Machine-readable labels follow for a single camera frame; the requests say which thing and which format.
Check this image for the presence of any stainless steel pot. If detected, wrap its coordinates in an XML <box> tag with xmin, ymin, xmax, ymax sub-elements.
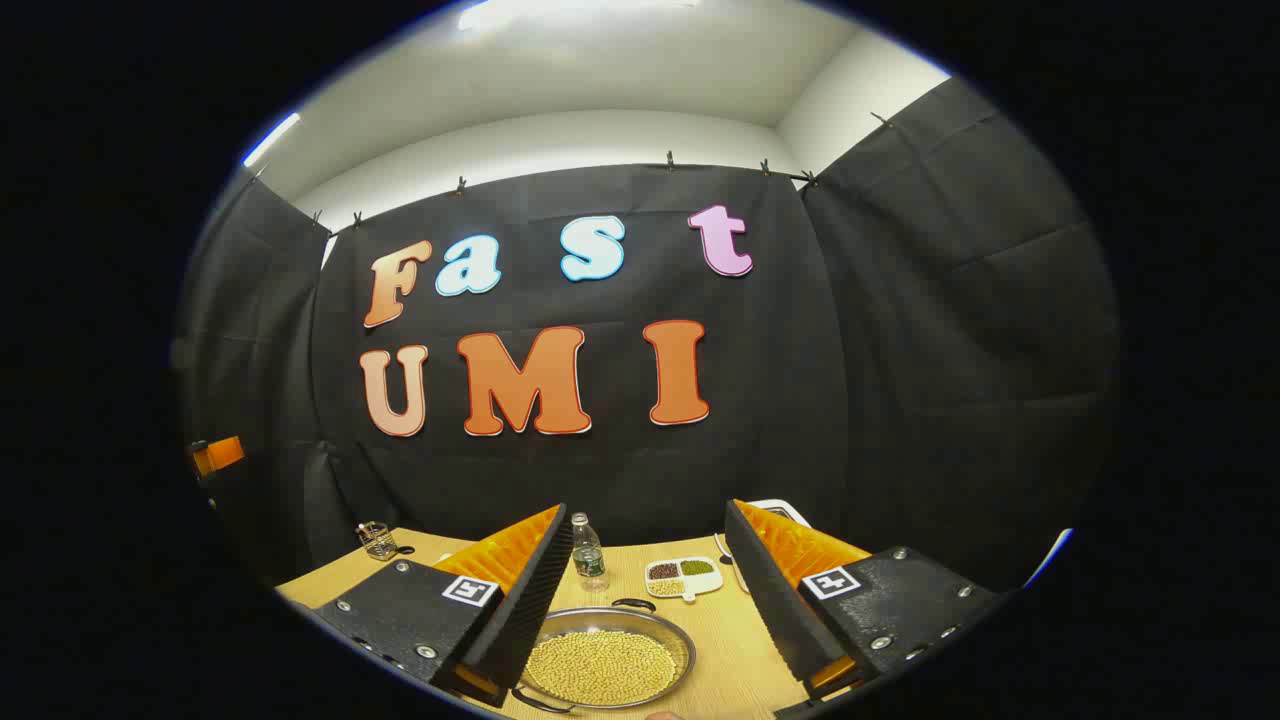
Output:
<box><xmin>512</xmin><ymin>598</ymin><xmax>698</xmax><ymax>715</ymax></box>

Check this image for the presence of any pile of soybeans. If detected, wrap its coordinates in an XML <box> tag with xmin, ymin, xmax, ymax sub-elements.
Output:
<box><xmin>525</xmin><ymin>630</ymin><xmax>678</xmax><ymax>706</ymax></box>

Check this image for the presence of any clear plastic water bottle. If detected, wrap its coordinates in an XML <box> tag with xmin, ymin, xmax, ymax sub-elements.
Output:
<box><xmin>571</xmin><ymin>512</ymin><xmax>607</xmax><ymax>593</ymax></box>

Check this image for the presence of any black backdrop cloth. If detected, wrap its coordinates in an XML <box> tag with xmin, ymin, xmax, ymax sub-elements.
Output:
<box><xmin>170</xmin><ymin>78</ymin><xmax>1121</xmax><ymax>591</ymax></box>

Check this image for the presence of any white toaster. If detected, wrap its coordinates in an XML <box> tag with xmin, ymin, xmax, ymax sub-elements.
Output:
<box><xmin>750</xmin><ymin>498</ymin><xmax>813</xmax><ymax>529</ymax></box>

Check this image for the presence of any white divided bean dish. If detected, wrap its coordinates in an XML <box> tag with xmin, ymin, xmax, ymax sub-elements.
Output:
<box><xmin>644</xmin><ymin>556</ymin><xmax>725</xmax><ymax>604</ymax></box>

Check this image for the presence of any ceiling light strip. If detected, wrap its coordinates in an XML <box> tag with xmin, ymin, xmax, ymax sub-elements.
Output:
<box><xmin>458</xmin><ymin>0</ymin><xmax>701</xmax><ymax>31</ymax></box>
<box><xmin>243</xmin><ymin>112</ymin><xmax>302</xmax><ymax>169</ymax></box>

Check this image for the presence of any row of black clips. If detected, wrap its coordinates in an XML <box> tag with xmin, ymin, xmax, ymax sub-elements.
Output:
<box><xmin>305</xmin><ymin>110</ymin><xmax>896</xmax><ymax>226</ymax></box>

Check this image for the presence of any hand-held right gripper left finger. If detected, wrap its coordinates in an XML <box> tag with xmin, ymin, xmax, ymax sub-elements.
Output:
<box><xmin>310</xmin><ymin>503</ymin><xmax>576</xmax><ymax>706</ymax></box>

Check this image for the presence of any white spoon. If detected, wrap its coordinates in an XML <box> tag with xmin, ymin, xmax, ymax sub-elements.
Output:
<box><xmin>713</xmin><ymin>532</ymin><xmax>751</xmax><ymax>595</ymax></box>

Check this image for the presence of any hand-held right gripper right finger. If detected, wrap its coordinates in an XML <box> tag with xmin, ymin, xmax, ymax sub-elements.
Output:
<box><xmin>723</xmin><ymin>498</ymin><xmax>1001</xmax><ymax>706</ymax></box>

